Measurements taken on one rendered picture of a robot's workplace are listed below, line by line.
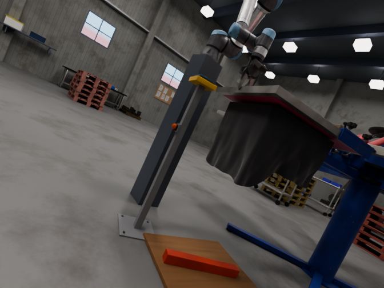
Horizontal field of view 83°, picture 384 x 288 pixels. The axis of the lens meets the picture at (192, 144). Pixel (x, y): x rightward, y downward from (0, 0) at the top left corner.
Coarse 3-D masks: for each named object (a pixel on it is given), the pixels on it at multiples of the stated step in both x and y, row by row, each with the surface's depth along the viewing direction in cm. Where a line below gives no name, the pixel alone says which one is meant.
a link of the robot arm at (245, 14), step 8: (248, 0) 127; (256, 0) 130; (248, 8) 126; (240, 16) 125; (248, 16) 125; (240, 24) 123; (248, 24) 126; (232, 32) 122; (240, 32) 122; (248, 32) 124; (240, 40) 126
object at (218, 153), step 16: (240, 112) 127; (256, 112) 114; (272, 112) 104; (224, 128) 137; (240, 128) 121; (256, 128) 110; (224, 144) 131; (240, 144) 118; (256, 144) 106; (208, 160) 141; (224, 160) 126; (240, 160) 115; (240, 176) 107
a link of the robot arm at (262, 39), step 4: (268, 28) 117; (264, 32) 118; (268, 32) 117; (272, 32) 117; (260, 36) 120; (264, 36) 117; (268, 36) 117; (272, 36) 117; (256, 40) 123; (260, 40) 118; (264, 40) 117; (268, 40) 117; (272, 40) 118; (256, 44) 121; (260, 44) 118; (264, 44) 117; (268, 44) 117; (268, 48) 118
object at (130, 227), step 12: (204, 84) 118; (192, 96) 125; (192, 108) 123; (180, 132) 124; (168, 156) 125; (168, 168) 126; (156, 180) 125; (156, 192) 127; (144, 204) 127; (120, 216) 133; (144, 216) 128; (120, 228) 121; (132, 228) 127; (144, 228) 132; (144, 240) 122
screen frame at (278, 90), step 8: (224, 88) 137; (232, 88) 128; (248, 88) 113; (256, 88) 107; (264, 88) 101; (272, 88) 96; (280, 88) 93; (224, 96) 146; (264, 96) 104; (272, 96) 99; (280, 96) 94; (288, 96) 96; (288, 104) 99; (296, 104) 98; (304, 104) 100; (304, 112) 101; (312, 112) 103; (312, 120) 106; (320, 120) 106; (328, 128) 109; (336, 128) 111; (336, 136) 113; (352, 152) 130
